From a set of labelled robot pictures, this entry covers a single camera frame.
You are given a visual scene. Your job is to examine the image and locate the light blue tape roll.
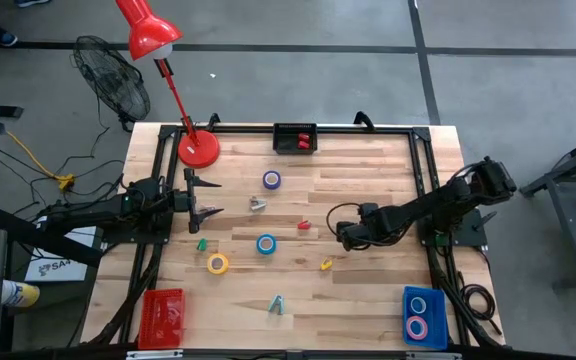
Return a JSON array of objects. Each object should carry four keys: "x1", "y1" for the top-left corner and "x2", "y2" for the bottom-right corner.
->
[{"x1": 255, "y1": 233, "x2": 278, "y2": 256}]

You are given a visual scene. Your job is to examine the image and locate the black cable bundle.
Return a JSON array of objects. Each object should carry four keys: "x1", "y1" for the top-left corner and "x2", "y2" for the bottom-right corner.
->
[
  {"x1": 426, "y1": 245, "x2": 503, "y2": 349},
  {"x1": 87, "y1": 243, "x2": 162, "y2": 347}
]

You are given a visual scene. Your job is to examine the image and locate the dark blue tape roll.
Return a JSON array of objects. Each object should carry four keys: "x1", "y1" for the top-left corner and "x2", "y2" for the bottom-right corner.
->
[{"x1": 261, "y1": 170, "x2": 283, "y2": 191}]

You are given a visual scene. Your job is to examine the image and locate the red plastic basket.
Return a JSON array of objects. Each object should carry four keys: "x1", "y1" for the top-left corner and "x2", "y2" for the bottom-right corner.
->
[{"x1": 137, "y1": 288, "x2": 187, "y2": 350}]

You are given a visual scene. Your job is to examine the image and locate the white printed box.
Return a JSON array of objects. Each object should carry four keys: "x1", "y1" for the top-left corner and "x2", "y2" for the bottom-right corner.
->
[{"x1": 23, "y1": 225, "x2": 104, "y2": 284}]

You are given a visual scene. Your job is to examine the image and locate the silver bracket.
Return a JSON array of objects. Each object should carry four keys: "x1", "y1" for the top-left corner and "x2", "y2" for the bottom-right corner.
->
[
  {"x1": 126, "y1": 349, "x2": 184, "y2": 360},
  {"x1": 406, "y1": 351, "x2": 462, "y2": 360}
]

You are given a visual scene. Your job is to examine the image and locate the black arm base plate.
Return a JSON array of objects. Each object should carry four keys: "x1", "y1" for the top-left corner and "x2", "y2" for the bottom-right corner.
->
[
  {"x1": 101, "y1": 227, "x2": 173, "y2": 246},
  {"x1": 415, "y1": 207, "x2": 489, "y2": 249}
]

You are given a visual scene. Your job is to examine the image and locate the pink tape roll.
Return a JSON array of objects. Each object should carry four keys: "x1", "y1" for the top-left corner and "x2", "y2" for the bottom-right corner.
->
[{"x1": 405, "y1": 315, "x2": 430, "y2": 341}]

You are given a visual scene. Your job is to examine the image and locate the black aluminium table frame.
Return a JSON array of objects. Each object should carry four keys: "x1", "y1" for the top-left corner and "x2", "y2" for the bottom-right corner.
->
[{"x1": 117, "y1": 112, "x2": 474, "y2": 349}]

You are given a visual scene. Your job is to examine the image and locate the yellow tape roll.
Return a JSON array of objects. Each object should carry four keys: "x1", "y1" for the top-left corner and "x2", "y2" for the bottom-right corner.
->
[{"x1": 206, "y1": 252, "x2": 231, "y2": 276}]

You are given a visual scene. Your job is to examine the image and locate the black slotted plastic basket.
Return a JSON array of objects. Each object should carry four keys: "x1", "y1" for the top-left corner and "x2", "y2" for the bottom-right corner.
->
[{"x1": 272, "y1": 122, "x2": 318, "y2": 156}]

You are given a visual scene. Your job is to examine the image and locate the blue plastic basket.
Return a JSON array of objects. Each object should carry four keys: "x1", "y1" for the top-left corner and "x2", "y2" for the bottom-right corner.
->
[{"x1": 401, "y1": 285, "x2": 449, "y2": 351}]

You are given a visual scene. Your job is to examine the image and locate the black diagonal beam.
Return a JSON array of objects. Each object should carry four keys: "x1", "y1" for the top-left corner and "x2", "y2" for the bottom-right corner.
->
[{"x1": 0, "y1": 204, "x2": 105, "y2": 269}]

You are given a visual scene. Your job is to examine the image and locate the black floor fan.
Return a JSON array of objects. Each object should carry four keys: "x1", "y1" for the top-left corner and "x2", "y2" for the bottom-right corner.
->
[{"x1": 70, "y1": 34, "x2": 152, "y2": 132}]

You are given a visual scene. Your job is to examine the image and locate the yellow extension cable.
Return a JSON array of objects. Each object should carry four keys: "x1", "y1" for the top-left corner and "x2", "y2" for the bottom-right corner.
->
[{"x1": 0, "y1": 102, "x2": 77, "y2": 192}]

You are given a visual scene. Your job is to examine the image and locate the black coiled cable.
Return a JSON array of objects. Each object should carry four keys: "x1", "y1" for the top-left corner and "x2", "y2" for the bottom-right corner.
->
[{"x1": 460, "y1": 283, "x2": 497, "y2": 321}]

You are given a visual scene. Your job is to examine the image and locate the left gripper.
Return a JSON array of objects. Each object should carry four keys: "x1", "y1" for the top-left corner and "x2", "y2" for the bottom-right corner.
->
[{"x1": 171, "y1": 168, "x2": 226, "y2": 235}]

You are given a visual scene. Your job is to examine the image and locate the red desk lamp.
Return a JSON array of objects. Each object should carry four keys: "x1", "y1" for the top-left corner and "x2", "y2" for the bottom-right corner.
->
[{"x1": 114, "y1": 0, "x2": 222, "y2": 170}]

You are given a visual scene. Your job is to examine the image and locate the teal staple remover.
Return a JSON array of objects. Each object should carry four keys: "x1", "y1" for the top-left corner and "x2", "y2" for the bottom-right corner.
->
[{"x1": 267, "y1": 294, "x2": 286, "y2": 316}]

